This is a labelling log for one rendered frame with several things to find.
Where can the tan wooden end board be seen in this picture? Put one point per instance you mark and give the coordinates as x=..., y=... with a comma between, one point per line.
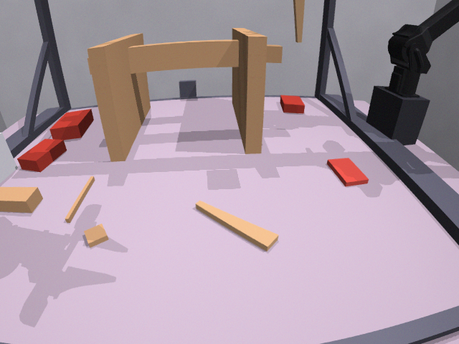
x=123, y=98
x=248, y=87

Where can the tan wooden rail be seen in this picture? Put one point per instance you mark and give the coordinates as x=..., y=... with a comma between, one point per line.
x=192, y=54

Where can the tan wooden wedge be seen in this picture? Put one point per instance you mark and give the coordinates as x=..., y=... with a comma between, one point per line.
x=255, y=234
x=298, y=15

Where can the tan wooden block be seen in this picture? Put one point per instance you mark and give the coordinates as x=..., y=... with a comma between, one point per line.
x=19, y=199
x=96, y=235

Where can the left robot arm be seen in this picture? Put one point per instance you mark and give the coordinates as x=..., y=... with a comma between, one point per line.
x=410, y=44

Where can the tan wooden stick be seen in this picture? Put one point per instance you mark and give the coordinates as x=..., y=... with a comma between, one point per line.
x=79, y=200

